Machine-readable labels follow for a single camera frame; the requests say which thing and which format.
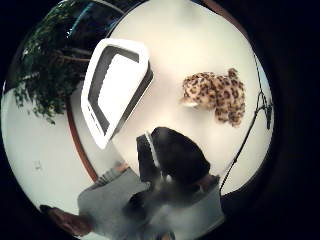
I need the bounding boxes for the white hair band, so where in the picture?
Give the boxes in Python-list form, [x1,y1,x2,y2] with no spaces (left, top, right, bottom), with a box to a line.
[145,131,162,172]

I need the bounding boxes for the white and black plastic bin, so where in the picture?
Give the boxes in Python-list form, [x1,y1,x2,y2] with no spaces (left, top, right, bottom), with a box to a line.
[80,37,155,150]

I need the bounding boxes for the leopard print plush toy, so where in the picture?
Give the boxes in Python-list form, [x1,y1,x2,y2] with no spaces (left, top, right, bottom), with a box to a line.
[180,67,247,128]

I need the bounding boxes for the the person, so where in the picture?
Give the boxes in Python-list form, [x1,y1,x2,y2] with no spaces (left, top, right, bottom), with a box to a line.
[39,126,226,240]

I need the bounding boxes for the green leafy plant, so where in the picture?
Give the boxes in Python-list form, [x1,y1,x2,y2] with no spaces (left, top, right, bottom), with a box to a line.
[13,0,129,126]

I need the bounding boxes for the thin black cable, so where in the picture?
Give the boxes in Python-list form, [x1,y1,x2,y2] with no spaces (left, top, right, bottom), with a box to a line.
[219,54,274,193]

